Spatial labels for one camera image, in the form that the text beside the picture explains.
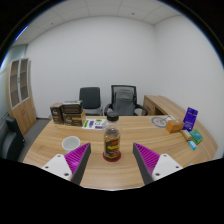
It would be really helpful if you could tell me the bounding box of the purple standing sign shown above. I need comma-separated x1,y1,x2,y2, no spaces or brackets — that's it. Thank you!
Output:
182,106,199,132

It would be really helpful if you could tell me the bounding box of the green flat box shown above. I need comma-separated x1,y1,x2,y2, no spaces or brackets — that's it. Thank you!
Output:
188,128,204,145

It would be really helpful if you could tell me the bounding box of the clear drink bottle black cap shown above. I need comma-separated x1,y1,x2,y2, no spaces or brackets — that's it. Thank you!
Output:
102,112,123,161

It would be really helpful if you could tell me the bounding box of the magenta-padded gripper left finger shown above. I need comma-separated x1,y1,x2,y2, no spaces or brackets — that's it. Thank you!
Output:
40,142,92,185

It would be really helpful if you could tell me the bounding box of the white green purple leaflet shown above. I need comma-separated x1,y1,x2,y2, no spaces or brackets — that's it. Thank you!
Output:
81,118,107,131

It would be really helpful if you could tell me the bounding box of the small tan box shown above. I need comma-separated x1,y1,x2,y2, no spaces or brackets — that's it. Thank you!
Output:
179,129,193,142

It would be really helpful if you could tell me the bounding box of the black padded office chair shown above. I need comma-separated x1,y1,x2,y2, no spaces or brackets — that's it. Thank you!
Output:
78,86,104,117

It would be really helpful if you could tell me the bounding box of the orange cardboard box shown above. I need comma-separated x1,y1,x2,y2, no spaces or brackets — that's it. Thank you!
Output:
165,119,185,134

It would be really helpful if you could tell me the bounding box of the wooden shelf cabinet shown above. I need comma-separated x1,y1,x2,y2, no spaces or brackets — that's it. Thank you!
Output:
5,57,37,136

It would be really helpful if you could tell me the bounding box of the black leather sofa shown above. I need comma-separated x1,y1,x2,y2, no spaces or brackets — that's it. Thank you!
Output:
0,116,26,162

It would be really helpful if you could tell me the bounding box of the brown printed cardboard box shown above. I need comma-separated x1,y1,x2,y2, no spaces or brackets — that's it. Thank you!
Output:
62,110,87,128

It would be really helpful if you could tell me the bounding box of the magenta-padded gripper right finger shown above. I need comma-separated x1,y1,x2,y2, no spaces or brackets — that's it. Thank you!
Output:
132,142,184,186

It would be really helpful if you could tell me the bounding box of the grey mesh office chair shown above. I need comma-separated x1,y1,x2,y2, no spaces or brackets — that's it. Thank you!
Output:
103,84,149,117

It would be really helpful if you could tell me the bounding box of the small light blue box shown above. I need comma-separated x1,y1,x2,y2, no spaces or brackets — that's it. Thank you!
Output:
187,140,198,151

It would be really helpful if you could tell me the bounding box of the small dark brown box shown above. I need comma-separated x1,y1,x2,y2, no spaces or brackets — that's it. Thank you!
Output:
49,102,64,125

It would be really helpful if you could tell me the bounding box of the wooden side cabinet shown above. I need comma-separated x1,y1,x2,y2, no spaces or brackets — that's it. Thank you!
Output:
142,94,188,117

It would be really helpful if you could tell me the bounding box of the white and grey mug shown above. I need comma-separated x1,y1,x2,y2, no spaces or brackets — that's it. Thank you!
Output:
61,135,82,155

